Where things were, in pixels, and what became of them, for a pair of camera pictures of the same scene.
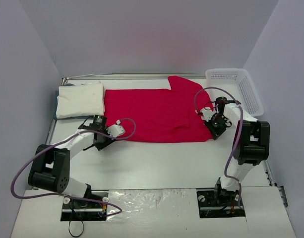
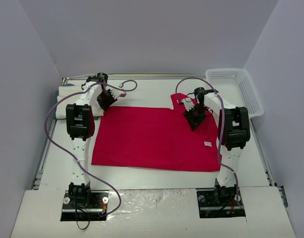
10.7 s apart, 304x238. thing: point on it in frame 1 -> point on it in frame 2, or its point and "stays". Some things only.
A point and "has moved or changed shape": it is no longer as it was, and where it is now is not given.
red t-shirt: [160, 115] has moved or changed shape
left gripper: [102, 143] -> [103, 100]
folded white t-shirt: [83, 99] stays
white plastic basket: [237, 85] stays
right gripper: [216, 129] -> [194, 119]
